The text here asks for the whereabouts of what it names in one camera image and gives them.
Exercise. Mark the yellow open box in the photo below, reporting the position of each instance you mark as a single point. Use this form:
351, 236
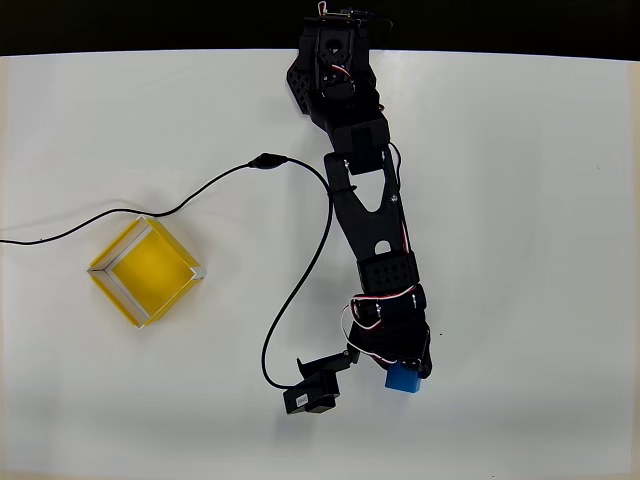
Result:
150, 272

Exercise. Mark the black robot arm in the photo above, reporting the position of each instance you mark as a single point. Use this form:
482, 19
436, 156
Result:
370, 225

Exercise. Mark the blue cube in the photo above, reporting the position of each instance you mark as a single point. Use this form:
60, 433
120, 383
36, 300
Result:
402, 382

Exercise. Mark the black webcam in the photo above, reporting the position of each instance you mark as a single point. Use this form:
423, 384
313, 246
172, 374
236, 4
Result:
312, 395

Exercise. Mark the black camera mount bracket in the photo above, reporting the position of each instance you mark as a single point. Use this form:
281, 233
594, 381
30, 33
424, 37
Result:
330, 361

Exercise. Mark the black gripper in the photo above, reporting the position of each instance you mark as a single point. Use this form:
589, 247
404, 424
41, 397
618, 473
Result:
411, 354

